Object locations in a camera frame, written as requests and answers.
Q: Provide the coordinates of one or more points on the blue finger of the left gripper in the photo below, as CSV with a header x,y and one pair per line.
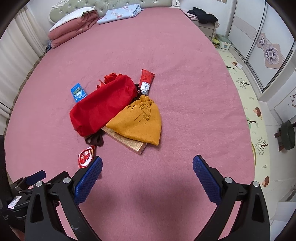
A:
x,y
34,178

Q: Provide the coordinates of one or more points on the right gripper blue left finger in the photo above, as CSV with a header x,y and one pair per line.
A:
x,y
85,178

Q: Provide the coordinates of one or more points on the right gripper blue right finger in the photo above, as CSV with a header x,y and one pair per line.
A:
x,y
209,178

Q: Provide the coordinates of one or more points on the red white snack wrapper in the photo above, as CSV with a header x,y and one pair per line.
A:
x,y
86,156

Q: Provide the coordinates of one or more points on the gold cosmetics box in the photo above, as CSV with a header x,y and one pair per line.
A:
x,y
136,146

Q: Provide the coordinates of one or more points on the red drawstring cloth bag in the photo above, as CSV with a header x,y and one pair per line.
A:
x,y
93,112

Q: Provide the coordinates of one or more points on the orange drawstring cloth bag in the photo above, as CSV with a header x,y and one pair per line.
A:
x,y
140,121

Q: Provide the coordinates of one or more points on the dark brown hair band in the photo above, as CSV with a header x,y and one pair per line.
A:
x,y
95,139

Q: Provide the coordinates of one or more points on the cartoon tree play mat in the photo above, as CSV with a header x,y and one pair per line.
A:
x,y
254,117

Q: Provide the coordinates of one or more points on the blue small carton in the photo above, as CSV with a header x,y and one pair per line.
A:
x,y
78,93

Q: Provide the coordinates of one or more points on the dark green round stool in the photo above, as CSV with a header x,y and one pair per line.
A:
x,y
286,136

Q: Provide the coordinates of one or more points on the beige window curtain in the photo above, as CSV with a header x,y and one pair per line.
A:
x,y
23,45

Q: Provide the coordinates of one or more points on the green white storage box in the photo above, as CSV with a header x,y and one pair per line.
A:
x,y
222,42

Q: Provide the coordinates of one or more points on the grey bedside drawer cabinet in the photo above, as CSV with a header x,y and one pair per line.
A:
x,y
209,29

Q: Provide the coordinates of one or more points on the sliding wardrobe flower doors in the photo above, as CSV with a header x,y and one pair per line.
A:
x,y
262,39

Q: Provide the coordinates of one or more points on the folded pink white quilt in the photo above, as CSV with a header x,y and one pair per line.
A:
x,y
73,24

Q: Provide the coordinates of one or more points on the green tufted headboard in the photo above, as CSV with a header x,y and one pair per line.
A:
x,y
63,8

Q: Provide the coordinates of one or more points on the black clothes pile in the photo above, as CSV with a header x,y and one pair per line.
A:
x,y
202,16

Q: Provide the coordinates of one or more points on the light blue folded blanket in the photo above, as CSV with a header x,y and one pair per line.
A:
x,y
126,12

